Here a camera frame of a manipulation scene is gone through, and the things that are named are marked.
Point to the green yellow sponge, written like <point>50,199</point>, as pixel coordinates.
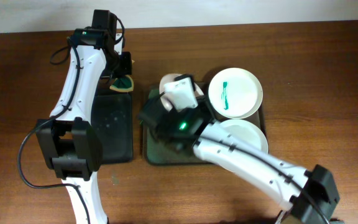
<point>122,84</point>

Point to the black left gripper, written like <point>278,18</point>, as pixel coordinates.
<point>128,69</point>

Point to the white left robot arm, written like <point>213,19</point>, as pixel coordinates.
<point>68,142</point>

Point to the large dark serving tray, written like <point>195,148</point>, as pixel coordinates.
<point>158,154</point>

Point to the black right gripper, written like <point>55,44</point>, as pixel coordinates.
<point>196,98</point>

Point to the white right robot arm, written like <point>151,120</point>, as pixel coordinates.
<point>178,117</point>

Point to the white plate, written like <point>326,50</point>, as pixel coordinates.
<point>250,133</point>
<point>235,93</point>
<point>166,90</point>

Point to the small black tray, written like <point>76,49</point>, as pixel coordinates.
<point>111,118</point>

